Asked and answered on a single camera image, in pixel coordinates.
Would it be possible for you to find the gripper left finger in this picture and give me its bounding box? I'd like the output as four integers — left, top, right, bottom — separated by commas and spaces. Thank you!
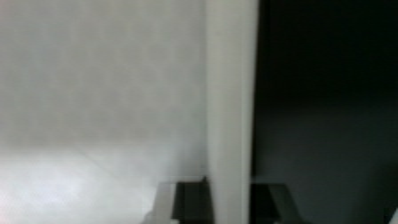
141, 178, 212, 224

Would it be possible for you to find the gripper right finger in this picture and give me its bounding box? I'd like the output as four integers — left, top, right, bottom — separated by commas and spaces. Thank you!
251, 183, 308, 224

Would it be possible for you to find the white desk top panel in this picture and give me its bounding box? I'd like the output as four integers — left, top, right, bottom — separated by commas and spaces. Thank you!
0, 0, 258, 224

